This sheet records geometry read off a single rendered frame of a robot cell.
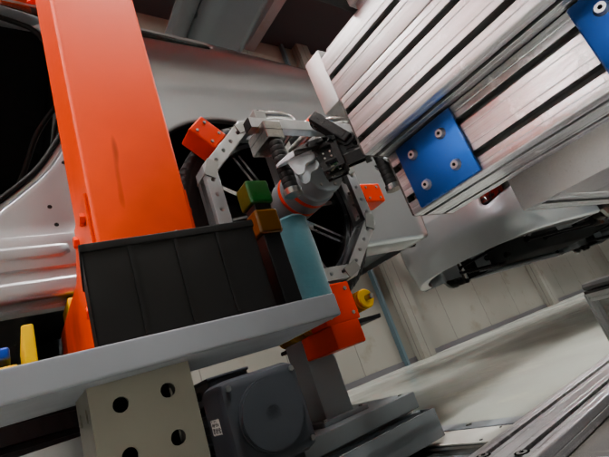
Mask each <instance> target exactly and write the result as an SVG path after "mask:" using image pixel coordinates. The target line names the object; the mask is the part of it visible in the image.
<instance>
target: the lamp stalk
mask: <svg viewBox="0 0 609 457"><path fill-rule="evenodd" d="M256 209H271V205H270V203H264V204H254V205H253V206H252V207H251V208H250V209H249V211H248V212H247V213H246V214H247V217H249V216H250V215H251V214H252V213H253V211H254V210H256ZM256 242H257V245H258V247H259V250H260V253H261V256H262V259H263V262H264V265H265V268H266V273H267V275H268V278H269V282H270V285H271V288H272V290H273V293H274V296H275V301H276V304H277V305H278V306H280V305H283V304H287V303H292V302H295V301H299V300H303V299H302V297H301V294H300V291H299V288H298V285H297V283H296V280H295V275H294V272H293V269H292V267H291V264H290V261H289V258H288V256H287V253H286V250H285V246H284V243H283V240H282V238H281V235H280V233H279V232H278V233H270V234H264V235H263V236H262V237H261V238H260V239H258V240H257V241H256Z"/></svg>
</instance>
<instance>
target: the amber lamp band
mask: <svg viewBox="0 0 609 457"><path fill-rule="evenodd" d="M249 219H252V221H253V224H254V226H253V230H254V233H255V236H256V240H258V239H260V238H261V237H262V236H263V235H264V234H270V233H278V232H279V233H281V232H282V231H283V227H282V225H281V222H280V219H279V217H278V214H277V211H276V209H256V210H254V211H253V213H252V214H251V215H250V216H249V217H248V218H247V219H246V220H249Z"/></svg>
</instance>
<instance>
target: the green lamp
mask: <svg viewBox="0 0 609 457"><path fill-rule="evenodd" d="M237 199H238V202H239V205H240V208H241V210H242V212H243V213H244V214H246V213H247V212H248V211H249V209H250V208H251V207H252V206H253V205H254V204H264V203H270V204H271V203H272V202H273V198H272V195H271V192H270V189H269V188H268V185H267V182H266V181H265V180H247V181H245V182H244V183H243V185H242V186H241V187H240V189H239V190H238V191H237Z"/></svg>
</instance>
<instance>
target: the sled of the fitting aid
mask: <svg viewBox="0 0 609 457"><path fill-rule="evenodd" d="M444 435H445V433H444V431H443V429H442V426H441V424H440V420H439V418H438V415H437V414H436V411H435V409H434V407H433V408H428V409H422V410H418V411H414V410H412V411H410V412H408V413H406V414H404V415H402V416H400V417H399V418H397V419H395V420H393V421H391V422H389V423H386V424H385V425H383V426H381V427H379V428H377V429H375V430H373V431H371V432H369V433H366V434H365V435H363V436H361V437H359V438H357V439H355V440H353V441H351V442H348V443H347V444H345V445H343V446H341V447H339V448H337V449H335V450H333V451H331V452H328V453H327V454H325V455H323V456H321V457H410V456H411V455H413V454H414V453H417V452H419V451H421V450H422V449H424V448H426V447H427V446H429V445H430V444H431V443H433V442H435V441H437V440H438V439H439V438H441V437H443V436H444Z"/></svg>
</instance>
